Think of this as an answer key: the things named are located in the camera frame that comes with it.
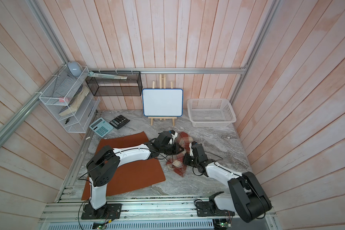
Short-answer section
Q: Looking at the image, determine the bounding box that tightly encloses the grey computer mouse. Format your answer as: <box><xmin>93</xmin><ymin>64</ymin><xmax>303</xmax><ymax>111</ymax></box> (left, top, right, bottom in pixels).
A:
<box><xmin>67</xmin><ymin>61</ymin><xmax>83</xmax><ymax>78</ymax></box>

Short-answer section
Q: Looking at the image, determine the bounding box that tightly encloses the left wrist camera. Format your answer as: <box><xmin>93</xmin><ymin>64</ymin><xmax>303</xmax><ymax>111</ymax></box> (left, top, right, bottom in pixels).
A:
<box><xmin>169</xmin><ymin>130</ymin><xmax>178</xmax><ymax>144</ymax></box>

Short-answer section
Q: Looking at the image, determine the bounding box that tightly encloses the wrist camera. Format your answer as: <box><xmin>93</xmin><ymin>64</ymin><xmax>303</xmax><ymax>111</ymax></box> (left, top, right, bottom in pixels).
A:
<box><xmin>169</xmin><ymin>130</ymin><xmax>178</xmax><ymax>144</ymax></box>
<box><xmin>189</xmin><ymin>141</ymin><xmax>196</xmax><ymax>157</ymax></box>

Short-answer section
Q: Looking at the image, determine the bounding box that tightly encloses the white wire shelf rack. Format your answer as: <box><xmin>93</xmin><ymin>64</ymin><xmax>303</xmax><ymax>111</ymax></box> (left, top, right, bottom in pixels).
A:
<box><xmin>39</xmin><ymin>64</ymin><xmax>100</xmax><ymax>134</ymax></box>

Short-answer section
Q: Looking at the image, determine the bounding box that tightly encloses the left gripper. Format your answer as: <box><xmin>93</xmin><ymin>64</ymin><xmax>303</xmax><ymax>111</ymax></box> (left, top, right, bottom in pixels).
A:
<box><xmin>160</xmin><ymin>142</ymin><xmax>185</xmax><ymax>155</ymax></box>

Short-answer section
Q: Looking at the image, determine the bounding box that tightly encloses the book on shelf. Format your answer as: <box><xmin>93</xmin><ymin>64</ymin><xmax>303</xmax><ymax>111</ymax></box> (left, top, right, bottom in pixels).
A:
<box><xmin>59</xmin><ymin>85</ymin><xmax>90</xmax><ymax>117</ymax></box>

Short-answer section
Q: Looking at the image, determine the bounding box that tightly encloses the rust orange skirt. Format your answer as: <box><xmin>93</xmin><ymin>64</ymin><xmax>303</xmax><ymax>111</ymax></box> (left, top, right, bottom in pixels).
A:
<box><xmin>96</xmin><ymin>132</ymin><xmax>166</xmax><ymax>196</ymax></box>

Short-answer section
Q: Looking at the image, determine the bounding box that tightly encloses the pale green ruler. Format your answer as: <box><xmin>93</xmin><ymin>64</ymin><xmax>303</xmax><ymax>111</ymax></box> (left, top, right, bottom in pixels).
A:
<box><xmin>88</xmin><ymin>71</ymin><xmax>127</xmax><ymax>80</ymax></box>

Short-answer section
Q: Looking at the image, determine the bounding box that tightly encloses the black mesh wall basket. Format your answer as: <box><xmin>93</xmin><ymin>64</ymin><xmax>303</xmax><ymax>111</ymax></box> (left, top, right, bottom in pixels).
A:
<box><xmin>86</xmin><ymin>71</ymin><xmax>143</xmax><ymax>96</ymax></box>

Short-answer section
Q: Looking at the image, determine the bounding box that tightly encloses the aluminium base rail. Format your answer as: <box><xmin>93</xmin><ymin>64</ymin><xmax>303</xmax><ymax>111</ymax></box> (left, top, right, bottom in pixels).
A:
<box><xmin>37</xmin><ymin>196</ymin><xmax>277</xmax><ymax>223</ymax></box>

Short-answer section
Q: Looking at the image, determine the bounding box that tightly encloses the white plastic basket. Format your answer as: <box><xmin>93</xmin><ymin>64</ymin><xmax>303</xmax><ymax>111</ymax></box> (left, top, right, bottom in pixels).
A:
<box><xmin>187</xmin><ymin>98</ymin><xmax>236</xmax><ymax>127</ymax></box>

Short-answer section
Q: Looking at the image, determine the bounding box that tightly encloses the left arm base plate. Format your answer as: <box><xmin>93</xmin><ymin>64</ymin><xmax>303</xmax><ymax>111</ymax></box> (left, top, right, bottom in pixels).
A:
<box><xmin>81</xmin><ymin>203</ymin><xmax>122</xmax><ymax>220</ymax></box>

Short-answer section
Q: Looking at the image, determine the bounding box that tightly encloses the white board blue frame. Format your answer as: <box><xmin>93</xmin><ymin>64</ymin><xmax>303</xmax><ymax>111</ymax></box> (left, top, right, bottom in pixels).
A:
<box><xmin>142</xmin><ymin>89</ymin><xmax>183</xmax><ymax>117</ymax></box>

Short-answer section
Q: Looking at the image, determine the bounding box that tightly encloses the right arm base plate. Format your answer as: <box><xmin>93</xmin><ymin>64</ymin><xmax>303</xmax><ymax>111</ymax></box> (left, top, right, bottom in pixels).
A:
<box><xmin>194</xmin><ymin>199</ymin><xmax>235</xmax><ymax>217</ymax></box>

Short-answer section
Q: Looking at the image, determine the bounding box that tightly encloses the red plaid skirt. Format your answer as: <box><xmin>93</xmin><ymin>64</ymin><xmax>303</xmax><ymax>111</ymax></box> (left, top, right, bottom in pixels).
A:
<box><xmin>166</xmin><ymin>132</ymin><xmax>194</xmax><ymax>177</ymax></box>

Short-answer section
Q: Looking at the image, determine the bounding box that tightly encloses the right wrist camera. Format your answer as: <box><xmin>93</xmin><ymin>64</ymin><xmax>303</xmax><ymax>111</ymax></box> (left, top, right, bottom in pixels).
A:
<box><xmin>189</xmin><ymin>141</ymin><xmax>196</xmax><ymax>157</ymax></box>

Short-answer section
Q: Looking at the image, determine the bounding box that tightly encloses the teal calculator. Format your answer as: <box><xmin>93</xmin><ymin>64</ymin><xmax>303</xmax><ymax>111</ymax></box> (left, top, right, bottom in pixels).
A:
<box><xmin>89</xmin><ymin>117</ymin><xmax>114</xmax><ymax>138</ymax></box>

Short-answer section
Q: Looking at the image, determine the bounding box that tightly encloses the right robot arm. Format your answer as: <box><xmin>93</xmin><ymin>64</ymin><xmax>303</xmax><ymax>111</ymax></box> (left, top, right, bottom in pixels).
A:
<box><xmin>183</xmin><ymin>141</ymin><xmax>272</xmax><ymax>223</ymax></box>

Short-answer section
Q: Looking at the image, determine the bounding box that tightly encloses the black calculator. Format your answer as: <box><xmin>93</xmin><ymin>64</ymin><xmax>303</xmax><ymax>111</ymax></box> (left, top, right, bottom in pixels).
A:
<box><xmin>109</xmin><ymin>115</ymin><xmax>130</xmax><ymax>129</ymax></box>

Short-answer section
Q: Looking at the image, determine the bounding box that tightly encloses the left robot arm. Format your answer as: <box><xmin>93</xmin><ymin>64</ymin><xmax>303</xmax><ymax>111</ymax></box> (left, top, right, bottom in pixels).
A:
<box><xmin>86</xmin><ymin>130</ymin><xmax>184</xmax><ymax>211</ymax></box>

